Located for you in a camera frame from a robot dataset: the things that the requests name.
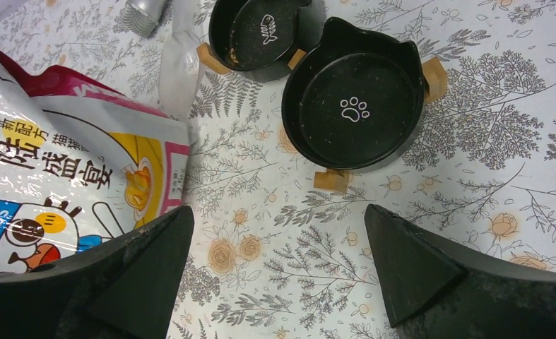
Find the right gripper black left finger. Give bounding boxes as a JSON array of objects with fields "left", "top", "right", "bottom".
[{"left": 0, "top": 206, "right": 194, "bottom": 338}]

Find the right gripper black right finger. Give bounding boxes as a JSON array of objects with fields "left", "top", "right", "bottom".
[{"left": 365, "top": 204, "right": 556, "bottom": 338}]

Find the pet food bag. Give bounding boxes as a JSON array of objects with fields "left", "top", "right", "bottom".
[{"left": 0, "top": 51, "right": 190, "bottom": 273}]

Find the clear plastic scoop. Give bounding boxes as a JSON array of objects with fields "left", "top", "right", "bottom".
[{"left": 158, "top": 0, "right": 201, "bottom": 122}]

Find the black bowl paw print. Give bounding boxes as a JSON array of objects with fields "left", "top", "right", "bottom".
[{"left": 281, "top": 17, "right": 427, "bottom": 173}]

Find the wooden bowl stand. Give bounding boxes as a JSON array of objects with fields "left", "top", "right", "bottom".
[{"left": 196, "top": 42, "right": 448, "bottom": 193}]

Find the grey microphone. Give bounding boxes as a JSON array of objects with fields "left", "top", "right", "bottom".
[{"left": 122, "top": 0, "right": 166, "bottom": 37}]

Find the black bowl fishbone print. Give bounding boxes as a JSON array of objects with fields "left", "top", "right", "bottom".
[{"left": 208, "top": 0, "right": 326, "bottom": 83}]

